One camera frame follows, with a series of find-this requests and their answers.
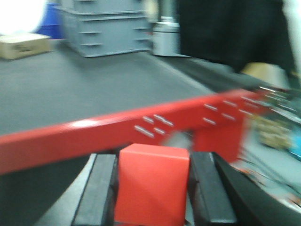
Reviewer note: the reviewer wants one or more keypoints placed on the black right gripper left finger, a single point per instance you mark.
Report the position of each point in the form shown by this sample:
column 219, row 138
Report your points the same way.
column 97, row 202

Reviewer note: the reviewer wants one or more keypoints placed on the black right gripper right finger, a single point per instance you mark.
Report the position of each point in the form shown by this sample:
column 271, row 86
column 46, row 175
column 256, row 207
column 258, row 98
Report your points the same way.
column 222, row 196

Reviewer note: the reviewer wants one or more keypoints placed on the red magnetic cube block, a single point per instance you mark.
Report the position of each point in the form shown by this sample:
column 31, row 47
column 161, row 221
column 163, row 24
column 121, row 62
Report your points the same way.
column 152, row 185

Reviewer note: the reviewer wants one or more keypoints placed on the grey cylinder container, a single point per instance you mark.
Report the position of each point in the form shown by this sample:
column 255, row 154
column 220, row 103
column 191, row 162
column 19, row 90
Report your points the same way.
column 166, row 37

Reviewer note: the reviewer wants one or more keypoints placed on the grey stacked plastic crates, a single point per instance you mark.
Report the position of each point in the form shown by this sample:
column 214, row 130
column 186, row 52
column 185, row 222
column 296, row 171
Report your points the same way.
column 96, row 28

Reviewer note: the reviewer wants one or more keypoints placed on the small cardboard box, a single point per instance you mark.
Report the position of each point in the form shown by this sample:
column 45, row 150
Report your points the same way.
column 23, row 45

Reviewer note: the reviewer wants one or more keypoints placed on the blue plastic crate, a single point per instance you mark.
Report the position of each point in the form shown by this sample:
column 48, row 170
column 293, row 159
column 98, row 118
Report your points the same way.
column 51, row 24

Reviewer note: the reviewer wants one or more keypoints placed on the red metal table frame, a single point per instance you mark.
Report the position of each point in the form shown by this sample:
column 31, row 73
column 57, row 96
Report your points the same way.
column 217, row 123

